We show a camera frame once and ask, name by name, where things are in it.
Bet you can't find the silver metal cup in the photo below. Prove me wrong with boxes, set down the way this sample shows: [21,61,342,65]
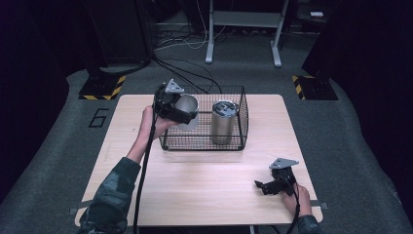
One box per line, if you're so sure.
[174,93,200,132]

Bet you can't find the steel tumbler with lid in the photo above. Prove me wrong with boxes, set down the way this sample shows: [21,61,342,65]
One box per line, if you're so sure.
[210,99,241,146]

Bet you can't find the black floor cables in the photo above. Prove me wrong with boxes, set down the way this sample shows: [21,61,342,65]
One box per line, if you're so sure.
[150,55,224,96]

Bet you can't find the white metal desk frame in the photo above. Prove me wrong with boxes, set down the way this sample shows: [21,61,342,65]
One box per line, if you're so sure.
[205,0,290,68]

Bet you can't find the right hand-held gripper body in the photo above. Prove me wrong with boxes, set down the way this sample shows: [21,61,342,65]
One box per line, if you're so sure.
[268,157,300,197]

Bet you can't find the grey tape strip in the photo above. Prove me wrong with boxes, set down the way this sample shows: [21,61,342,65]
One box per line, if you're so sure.
[67,199,94,215]
[310,200,329,211]

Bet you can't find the yellow-black striped stand base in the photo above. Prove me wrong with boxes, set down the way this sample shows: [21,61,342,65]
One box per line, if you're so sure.
[78,75,127,101]
[291,75,339,101]

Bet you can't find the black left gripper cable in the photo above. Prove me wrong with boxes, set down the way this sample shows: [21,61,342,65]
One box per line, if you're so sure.
[131,111,160,234]

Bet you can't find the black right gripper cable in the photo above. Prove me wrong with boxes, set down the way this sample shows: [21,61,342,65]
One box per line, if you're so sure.
[284,176,302,234]

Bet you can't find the white floor cables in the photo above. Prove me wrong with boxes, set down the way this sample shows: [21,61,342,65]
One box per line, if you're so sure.
[154,6,228,52]

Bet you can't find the person's right hand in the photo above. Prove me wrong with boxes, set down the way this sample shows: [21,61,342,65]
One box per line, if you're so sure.
[281,182,314,217]

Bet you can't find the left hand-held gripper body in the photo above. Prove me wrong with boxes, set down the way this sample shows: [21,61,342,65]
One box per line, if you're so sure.
[153,78,186,120]

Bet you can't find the black wire basket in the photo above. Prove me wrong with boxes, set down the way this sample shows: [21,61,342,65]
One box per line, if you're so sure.
[159,85,250,152]

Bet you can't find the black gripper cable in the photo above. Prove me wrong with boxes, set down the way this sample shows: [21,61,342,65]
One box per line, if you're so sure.
[284,176,302,234]
[131,111,160,234]

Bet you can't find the person's left hand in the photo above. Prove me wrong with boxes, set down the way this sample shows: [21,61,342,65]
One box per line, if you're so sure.
[138,105,178,141]

